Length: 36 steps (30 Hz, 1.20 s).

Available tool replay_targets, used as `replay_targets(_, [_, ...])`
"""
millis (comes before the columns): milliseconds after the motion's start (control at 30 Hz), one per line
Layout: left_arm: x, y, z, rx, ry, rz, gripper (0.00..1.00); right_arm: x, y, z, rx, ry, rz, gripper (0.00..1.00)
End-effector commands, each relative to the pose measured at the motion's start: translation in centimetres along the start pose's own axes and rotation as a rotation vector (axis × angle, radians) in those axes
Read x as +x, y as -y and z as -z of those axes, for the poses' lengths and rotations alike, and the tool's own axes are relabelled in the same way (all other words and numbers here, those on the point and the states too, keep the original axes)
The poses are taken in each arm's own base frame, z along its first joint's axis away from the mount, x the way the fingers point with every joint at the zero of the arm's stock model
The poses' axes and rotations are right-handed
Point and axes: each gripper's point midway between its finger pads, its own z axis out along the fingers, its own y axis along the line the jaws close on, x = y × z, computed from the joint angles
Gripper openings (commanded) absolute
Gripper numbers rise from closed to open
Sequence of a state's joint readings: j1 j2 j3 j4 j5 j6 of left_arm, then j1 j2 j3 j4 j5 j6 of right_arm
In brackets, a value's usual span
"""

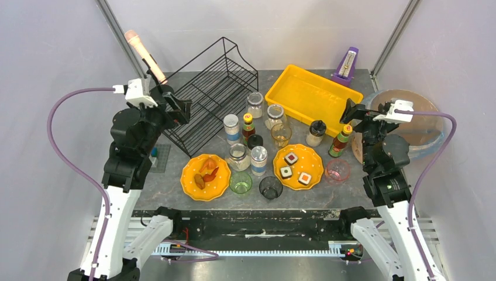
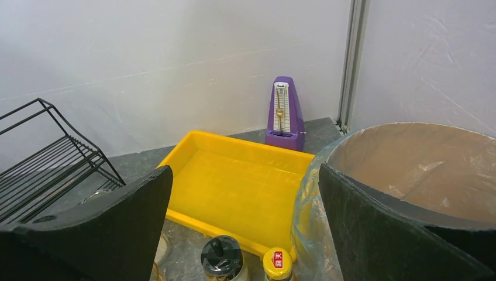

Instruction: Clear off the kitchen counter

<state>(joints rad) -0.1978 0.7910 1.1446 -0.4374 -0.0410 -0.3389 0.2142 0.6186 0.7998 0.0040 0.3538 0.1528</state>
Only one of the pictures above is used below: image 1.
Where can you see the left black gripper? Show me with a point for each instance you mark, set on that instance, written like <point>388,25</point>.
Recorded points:
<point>170,103</point>

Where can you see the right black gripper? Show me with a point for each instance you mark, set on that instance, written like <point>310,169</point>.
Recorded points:
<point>359,114</point>

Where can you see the black cap shaker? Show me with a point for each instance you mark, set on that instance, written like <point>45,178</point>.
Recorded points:
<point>254,140</point>
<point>317,130</point>

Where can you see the green label sauce bottle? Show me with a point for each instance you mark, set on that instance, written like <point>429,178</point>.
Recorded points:
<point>340,141</point>

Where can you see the blue band spice jar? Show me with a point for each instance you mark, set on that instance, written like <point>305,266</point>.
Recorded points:
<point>259,157</point>
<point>232,129</point>

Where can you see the red label sauce bottle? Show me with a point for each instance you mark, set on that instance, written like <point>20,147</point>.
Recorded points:
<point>248,127</point>

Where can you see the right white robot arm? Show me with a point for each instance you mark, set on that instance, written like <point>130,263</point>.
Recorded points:
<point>406,255</point>

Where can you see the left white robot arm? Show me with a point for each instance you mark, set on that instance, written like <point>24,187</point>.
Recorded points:
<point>135,131</point>

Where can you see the purple metronome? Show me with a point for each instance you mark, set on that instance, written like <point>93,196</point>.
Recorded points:
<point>345,70</point>

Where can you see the grey lego baseplate with bricks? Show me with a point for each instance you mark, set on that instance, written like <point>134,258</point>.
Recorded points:
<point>159,157</point>

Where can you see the yellow plastic bin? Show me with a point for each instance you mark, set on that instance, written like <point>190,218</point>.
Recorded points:
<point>308,97</point>

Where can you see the orange chicken wing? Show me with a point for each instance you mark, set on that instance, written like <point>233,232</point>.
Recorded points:
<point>208,164</point>

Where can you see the pink glass cup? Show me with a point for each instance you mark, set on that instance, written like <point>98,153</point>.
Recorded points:
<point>337,171</point>

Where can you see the brown chicken piece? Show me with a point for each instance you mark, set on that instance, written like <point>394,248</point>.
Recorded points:
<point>199,181</point>

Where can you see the yellow plate with chicken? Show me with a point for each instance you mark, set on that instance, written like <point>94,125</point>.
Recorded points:
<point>213,189</point>

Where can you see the red chicken wing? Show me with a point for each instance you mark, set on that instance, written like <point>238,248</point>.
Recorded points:
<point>210,177</point>

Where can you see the open glass jar front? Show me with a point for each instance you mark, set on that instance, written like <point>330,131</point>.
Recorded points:
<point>237,158</point>

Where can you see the open glass jar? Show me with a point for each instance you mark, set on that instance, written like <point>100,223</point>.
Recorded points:
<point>255,104</point>
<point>275,115</point>
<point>237,158</point>

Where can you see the open glass jar back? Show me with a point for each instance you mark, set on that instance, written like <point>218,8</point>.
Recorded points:
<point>255,104</point>

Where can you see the round bin with plastic liner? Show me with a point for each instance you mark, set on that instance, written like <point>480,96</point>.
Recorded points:
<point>425,134</point>

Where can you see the amber glass cup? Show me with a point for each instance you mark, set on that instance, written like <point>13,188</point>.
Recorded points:
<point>281,134</point>

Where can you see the red centre sushi piece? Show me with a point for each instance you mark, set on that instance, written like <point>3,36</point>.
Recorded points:
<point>291,158</point>

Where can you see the open glass jar middle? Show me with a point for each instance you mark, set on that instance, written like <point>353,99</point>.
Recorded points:
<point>275,115</point>

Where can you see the yellow plate with sushi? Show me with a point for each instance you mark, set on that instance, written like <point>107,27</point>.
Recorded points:
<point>309,161</point>

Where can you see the orange centre sushi piece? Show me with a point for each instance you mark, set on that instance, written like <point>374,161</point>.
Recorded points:
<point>304,178</point>

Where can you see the green glass cup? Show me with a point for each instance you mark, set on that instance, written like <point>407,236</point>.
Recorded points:
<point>240,182</point>

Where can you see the green centre sushi piece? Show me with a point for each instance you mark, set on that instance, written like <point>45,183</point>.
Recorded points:
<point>285,172</point>

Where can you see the pink microphone on stand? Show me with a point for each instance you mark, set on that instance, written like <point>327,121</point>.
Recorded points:
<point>134,40</point>

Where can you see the dark glass cup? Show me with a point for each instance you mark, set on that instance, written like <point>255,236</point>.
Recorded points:
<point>270,187</point>

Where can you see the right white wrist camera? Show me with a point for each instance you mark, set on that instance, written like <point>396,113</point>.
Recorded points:
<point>389,111</point>

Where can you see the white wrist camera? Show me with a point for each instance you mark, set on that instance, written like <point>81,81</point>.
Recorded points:
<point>136,92</point>
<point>389,111</point>

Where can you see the black wire rack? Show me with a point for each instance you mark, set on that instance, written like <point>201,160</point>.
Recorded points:
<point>217,81</point>

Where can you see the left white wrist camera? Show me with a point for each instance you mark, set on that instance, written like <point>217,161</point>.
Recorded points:
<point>136,92</point>

